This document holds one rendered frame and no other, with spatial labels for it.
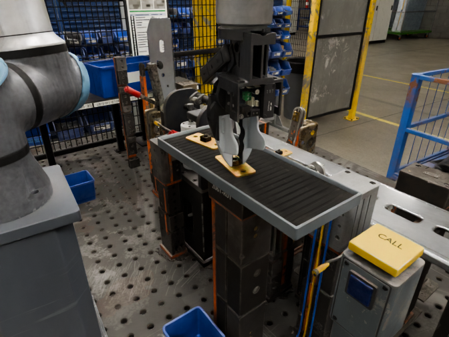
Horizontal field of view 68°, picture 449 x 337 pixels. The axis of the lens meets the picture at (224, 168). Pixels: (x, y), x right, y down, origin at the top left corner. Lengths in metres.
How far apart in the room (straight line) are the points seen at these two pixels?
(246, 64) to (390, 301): 0.32
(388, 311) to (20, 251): 0.54
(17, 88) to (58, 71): 0.09
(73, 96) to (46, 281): 0.33
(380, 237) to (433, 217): 0.40
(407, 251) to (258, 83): 0.27
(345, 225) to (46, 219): 0.50
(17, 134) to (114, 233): 0.68
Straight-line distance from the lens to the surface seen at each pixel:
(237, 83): 0.44
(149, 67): 1.20
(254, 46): 0.46
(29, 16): 0.67
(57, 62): 0.67
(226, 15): 0.46
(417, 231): 0.78
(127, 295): 1.00
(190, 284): 0.99
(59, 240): 0.64
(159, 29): 1.52
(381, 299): 0.43
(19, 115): 0.61
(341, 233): 0.64
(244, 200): 0.47
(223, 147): 0.53
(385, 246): 0.43
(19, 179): 0.62
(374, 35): 13.12
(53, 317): 0.75
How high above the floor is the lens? 1.41
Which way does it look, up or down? 27 degrees down
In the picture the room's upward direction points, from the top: straight up
